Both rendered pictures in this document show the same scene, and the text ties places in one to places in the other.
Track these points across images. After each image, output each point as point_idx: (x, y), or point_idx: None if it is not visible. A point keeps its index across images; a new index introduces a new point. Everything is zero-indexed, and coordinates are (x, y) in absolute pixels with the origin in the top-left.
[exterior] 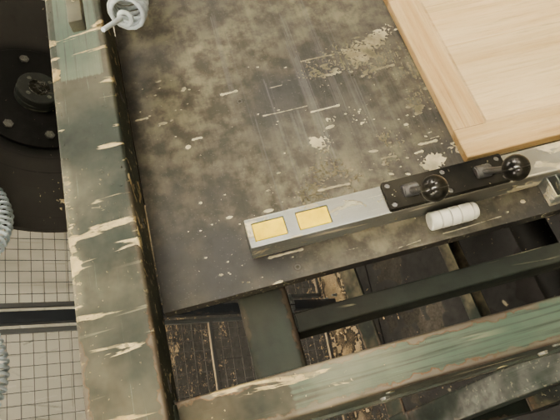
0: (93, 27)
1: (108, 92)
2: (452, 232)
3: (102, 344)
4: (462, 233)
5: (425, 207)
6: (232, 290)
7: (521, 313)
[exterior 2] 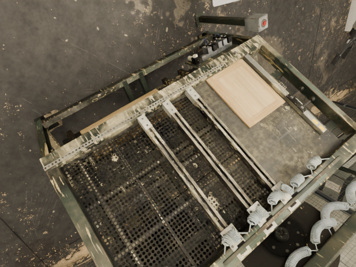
0: (311, 177)
1: (323, 163)
2: None
3: None
4: None
5: None
6: (330, 132)
7: (312, 88)
